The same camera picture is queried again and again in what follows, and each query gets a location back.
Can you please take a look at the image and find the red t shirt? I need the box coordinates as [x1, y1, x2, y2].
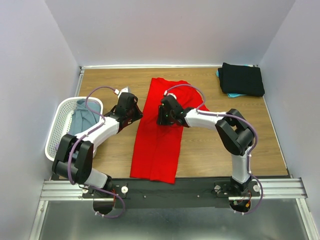
[129, 77, 210, 185]

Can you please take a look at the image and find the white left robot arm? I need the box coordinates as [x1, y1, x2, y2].
[52, 89, 143, 198]

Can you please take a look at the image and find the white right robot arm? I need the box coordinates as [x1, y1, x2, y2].
[157, 93, 257, 196]

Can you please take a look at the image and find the grey blue t shirt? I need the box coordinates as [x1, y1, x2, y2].
[68, 98, 100, 135]

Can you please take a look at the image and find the cyan folded t shirt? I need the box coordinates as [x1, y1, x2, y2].
[216, 63, 254, 98]

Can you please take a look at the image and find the white laundry basket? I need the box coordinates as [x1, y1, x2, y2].
[44, 96, 103, 161]

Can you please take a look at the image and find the black folded t shirt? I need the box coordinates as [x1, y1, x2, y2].
[216, 62, 265, 97]

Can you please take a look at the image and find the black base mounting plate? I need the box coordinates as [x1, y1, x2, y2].
[82, 177, 260, 213]

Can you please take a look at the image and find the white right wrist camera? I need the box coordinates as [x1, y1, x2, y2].
[163, 90, 177, 99]

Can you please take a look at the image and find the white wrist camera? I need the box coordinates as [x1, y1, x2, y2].
[163, 90, 177, 99]
[113, 86, 131, 98]

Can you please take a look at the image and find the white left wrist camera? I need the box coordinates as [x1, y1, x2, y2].
[113, 86, 131, 98]

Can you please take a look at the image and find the aluminium frame rail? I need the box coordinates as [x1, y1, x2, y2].
[40, 178, 308, 201]

